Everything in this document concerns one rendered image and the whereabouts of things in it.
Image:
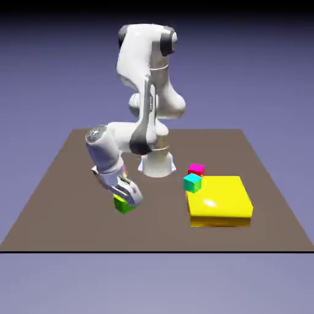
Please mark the small magenta cube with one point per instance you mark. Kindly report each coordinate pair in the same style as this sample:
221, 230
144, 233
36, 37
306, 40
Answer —
196, 169

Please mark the small cyan cube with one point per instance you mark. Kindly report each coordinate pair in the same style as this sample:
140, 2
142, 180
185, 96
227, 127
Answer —
192, 183

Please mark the small green cube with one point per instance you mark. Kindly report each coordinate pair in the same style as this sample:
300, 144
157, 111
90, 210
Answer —
120, 204

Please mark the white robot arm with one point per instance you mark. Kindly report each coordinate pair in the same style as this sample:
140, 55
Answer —
137, 73

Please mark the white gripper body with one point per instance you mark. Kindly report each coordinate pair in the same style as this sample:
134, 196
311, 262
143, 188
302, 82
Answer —
127, 190

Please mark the large yellow box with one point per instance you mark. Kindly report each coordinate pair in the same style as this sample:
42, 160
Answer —
219, 198

